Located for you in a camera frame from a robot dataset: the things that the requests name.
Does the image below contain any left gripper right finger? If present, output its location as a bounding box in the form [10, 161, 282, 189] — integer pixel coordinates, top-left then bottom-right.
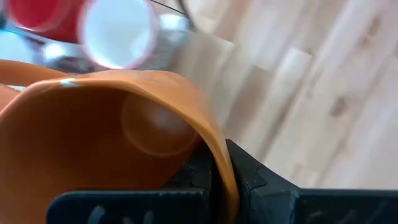
[226, 139, 398, 224]

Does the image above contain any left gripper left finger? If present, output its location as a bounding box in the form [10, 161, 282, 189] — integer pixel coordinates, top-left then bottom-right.
[46, 146, 215, 224]

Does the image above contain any orange faceted mug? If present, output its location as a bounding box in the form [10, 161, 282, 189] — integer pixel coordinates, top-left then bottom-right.
[0, 58, 240, 224]

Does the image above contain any grey diamond pattern mug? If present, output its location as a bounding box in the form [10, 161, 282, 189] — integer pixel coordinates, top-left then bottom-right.
[77, 0, 193, 72]

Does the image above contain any red mug white handle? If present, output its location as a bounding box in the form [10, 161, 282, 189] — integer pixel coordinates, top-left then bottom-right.
[6, 0, 91, 44]

